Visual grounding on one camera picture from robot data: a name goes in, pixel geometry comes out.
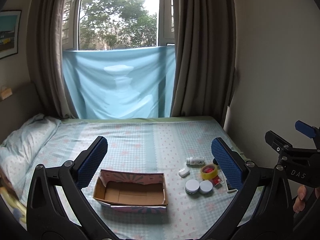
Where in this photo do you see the red carton box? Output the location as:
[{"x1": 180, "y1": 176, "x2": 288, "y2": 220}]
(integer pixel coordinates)
[{"x1": 209, "y1": 176, "x2": 222, "y2": 187}]

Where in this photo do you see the yellow tape roll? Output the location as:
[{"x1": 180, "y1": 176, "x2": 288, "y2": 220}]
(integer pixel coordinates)
[{"x1": 200, "y1": 164, "x2": 218, "y2": 180}]

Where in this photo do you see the green jar white lid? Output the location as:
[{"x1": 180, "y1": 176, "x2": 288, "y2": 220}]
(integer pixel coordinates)
[{"x1": 199, "y1": 180, "x2": 213, "y2": 194}]

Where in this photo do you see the white supplement bottle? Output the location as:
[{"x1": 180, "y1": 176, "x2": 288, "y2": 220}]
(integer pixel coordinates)
[{"x1": 185, "y1": 157, "x2": 205, "y2": 166}]

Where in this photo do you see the white earbuds case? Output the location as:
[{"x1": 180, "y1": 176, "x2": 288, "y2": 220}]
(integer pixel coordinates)
[{"x1": 178, "y1": 167, "x2": 190, "y2": 178}]

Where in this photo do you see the white remote control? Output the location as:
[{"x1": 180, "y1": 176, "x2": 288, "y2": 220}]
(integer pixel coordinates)
[{"x1": 225, "y1": 179, "x2": 237, "y2": 193}]

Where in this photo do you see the person's right hand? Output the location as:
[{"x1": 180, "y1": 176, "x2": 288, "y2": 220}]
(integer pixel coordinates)
[{"x1": 293, "y1": 185, "x2": 307, "y2": 213}]

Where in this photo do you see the open cardboard box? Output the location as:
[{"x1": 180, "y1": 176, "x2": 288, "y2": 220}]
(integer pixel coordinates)
[{"x1": 93, "y1": 170, "x2": 168, "y2": 214}]

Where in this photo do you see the patterned bed sheet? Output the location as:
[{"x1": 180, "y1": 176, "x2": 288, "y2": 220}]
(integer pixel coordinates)
[{"x1": 33, "y1": 118, "x2": 238, "y2": 239}]

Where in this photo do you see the white pillow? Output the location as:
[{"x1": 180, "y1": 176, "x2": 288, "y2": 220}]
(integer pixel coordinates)
[{"x1": 1, "y1": 114, "x2": 61, "y2": 198}]

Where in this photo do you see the light blue hanging cloth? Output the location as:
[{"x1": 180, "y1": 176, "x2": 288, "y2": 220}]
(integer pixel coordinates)
[{"x1": 62, "y1": 46, "x2": 176, "y2": 120}]

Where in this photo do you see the right brown curtain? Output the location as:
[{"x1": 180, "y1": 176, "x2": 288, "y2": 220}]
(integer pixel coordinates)
[{"x1": 171, "y1": 0, "x2": 236, "y2": 126}]

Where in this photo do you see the brown curtain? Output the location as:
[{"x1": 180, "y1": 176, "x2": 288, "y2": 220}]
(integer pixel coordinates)
[
  {"x1": 26, "y1": 0, "x2": 78, "y2": 119},
  {"x1": 171, "y1": 0, "x2": 236, "y2": 126}
]

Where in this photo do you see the left brown curtain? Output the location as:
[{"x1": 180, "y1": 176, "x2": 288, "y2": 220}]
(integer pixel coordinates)
[{"x1": 26, "y1": 0, "x2": 78, "y2": 119}]

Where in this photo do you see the window frame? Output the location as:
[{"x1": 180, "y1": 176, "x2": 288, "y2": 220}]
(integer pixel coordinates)
[{"x1": 62, "y1": 0, "x2": 174, "y2": 50}]

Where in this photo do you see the framed wall picture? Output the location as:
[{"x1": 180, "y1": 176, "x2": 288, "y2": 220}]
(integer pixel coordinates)
[{"x1": 0, "y1": 10, "x2": 22, "y2": 59}]

